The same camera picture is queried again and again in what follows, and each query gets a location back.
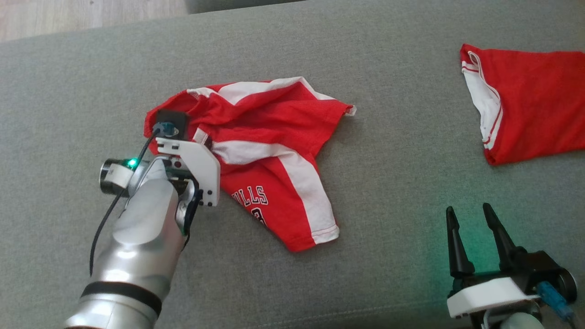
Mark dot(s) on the red white-striped Bulls shorts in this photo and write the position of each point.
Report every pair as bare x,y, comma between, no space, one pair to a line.
274,183

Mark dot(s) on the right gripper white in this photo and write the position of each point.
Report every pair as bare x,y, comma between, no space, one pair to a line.
489,294

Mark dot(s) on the red Bulls 23 jersey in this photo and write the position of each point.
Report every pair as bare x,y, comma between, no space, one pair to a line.
534,100

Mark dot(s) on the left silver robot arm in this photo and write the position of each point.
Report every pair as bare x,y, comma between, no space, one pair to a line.
141,237

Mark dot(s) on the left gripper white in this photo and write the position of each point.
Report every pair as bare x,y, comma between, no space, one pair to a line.
201,169

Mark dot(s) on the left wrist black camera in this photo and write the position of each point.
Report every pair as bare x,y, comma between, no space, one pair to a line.
171,121

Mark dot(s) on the grey fabric sofa cushion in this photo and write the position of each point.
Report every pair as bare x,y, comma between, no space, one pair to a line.
237,4

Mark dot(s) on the wrist black camera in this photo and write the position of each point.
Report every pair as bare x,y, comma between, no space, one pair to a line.
171,121
548,269

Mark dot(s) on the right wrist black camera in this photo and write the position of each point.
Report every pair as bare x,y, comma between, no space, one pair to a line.
548,269

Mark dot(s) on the large grey fabric sofa seat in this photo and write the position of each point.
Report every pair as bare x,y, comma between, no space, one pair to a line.
365,205

